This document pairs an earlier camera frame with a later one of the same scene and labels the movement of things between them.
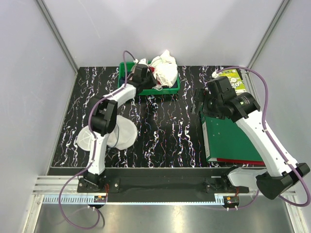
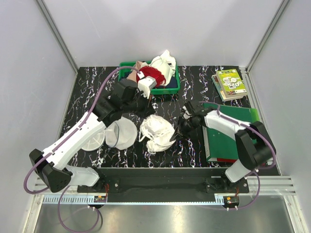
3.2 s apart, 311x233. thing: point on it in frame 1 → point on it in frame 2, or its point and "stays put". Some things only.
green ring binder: [225, 141] stays put
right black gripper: [203, 95] → [180, 130]
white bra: [166, 71] → [159, 132]
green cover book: [235, 80] stays put
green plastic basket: [148, 91] stays put
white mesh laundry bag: [123, 137] stays put
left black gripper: [153, 82] → [148, 109]
